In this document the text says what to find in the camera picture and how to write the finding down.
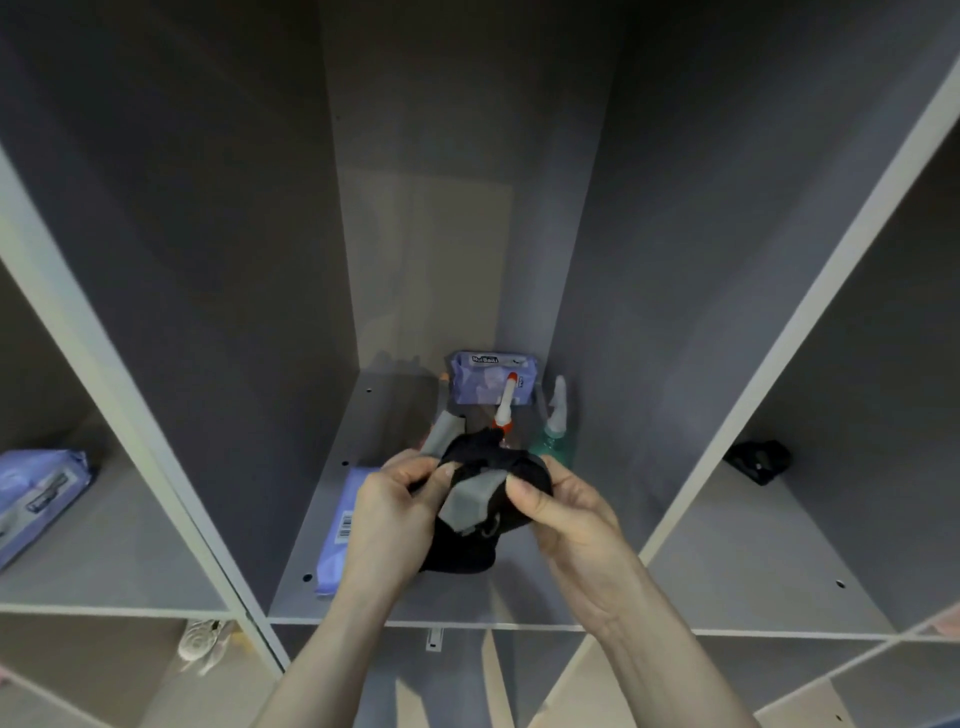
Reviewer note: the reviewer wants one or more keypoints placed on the person's right hand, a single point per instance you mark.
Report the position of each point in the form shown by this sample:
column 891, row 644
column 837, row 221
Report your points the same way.
column 585, row 547

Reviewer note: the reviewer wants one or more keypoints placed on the person's left hand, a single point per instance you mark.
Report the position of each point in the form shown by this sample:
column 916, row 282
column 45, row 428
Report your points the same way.
column 390, row 525

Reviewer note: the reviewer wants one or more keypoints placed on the green spray bottle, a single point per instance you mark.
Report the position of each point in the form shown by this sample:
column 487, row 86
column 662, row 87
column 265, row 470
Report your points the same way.
column 556, row 420

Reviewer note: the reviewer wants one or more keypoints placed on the pink spray bottle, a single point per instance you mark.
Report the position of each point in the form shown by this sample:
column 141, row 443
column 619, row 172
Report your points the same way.
column 506, row 401

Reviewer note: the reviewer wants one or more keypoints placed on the grey cubby shelf unit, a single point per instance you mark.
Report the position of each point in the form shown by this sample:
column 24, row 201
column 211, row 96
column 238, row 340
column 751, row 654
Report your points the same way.
column 225, row 225

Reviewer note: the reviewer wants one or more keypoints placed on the person's left forearm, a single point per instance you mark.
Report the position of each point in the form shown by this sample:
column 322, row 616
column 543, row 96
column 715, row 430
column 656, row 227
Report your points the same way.
column 330, row 667

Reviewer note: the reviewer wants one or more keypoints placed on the small white tag sticker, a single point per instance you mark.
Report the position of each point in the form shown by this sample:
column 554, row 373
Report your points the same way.
column 434, row 639

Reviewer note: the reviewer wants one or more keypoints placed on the grey white sneaker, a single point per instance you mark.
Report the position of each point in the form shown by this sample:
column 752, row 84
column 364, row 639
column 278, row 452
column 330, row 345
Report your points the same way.
column 201, row 641

